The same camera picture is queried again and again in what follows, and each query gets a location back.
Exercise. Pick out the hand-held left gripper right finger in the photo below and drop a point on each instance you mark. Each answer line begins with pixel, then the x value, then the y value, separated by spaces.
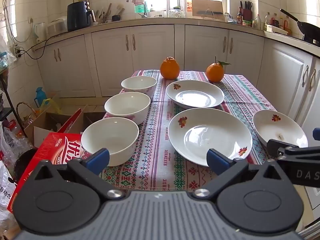
pixel 218 161

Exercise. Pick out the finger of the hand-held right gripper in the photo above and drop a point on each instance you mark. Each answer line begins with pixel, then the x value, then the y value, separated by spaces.
pixel 300 153
pixel 317 133

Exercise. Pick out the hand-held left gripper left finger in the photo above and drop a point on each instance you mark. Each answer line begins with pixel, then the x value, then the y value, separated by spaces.
pixel 98 160

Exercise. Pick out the plain white bowl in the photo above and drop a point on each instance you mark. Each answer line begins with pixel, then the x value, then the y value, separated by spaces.
pixel 110 135

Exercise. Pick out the white plate fruit print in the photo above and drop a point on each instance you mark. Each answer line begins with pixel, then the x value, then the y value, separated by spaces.
pixel 195 95
pixel 277 130
pixel 210 135

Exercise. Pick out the white bowl pink flowers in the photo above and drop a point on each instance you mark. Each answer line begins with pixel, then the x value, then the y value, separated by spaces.
pixel 127 105
pixel 138 83

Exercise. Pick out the red carton box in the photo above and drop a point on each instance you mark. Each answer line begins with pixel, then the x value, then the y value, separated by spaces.
pixel 52 147

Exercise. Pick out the patterned tablecloth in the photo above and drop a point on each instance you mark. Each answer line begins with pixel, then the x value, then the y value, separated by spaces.
pixel 155 142

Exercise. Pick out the brown cardboard box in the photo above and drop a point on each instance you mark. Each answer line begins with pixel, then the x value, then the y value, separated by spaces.
pixel 42 132

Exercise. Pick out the yellow plastic bag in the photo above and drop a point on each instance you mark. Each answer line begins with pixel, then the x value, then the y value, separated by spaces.
pixel 50 103

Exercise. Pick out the blue thermos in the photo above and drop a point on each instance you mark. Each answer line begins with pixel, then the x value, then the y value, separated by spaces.
pixel 40 97

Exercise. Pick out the orange with leaf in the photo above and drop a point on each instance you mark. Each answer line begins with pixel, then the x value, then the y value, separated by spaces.
pixel 215 73

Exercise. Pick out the black wok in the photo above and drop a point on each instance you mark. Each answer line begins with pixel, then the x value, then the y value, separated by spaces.
pixel 310 31

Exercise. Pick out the bumpy orange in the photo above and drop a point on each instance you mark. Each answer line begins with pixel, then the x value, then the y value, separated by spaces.
pixel 170 68

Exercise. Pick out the clear glass bottle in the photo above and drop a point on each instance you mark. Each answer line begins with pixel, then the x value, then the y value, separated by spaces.
pixel 257 22

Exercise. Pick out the white power strip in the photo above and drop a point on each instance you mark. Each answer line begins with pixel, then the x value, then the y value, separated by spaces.
pixel 17 51

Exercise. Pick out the red knife block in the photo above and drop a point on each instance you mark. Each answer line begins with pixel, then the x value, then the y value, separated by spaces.
pixel 246 13

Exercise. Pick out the dark sauce bottle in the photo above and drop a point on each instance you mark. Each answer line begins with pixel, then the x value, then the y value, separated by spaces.
pixel 239 17

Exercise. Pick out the white rice cooker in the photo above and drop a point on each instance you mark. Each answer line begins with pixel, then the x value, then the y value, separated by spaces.
pixel 57 26

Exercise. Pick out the dark blue air fryer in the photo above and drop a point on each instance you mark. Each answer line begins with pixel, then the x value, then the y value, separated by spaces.
pixel 77 17

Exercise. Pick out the glass jar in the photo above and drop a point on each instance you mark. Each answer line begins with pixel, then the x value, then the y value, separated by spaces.
pixel 176 12

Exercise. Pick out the metal faucet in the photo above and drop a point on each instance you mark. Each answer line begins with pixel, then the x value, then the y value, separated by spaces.
pixel 145 11

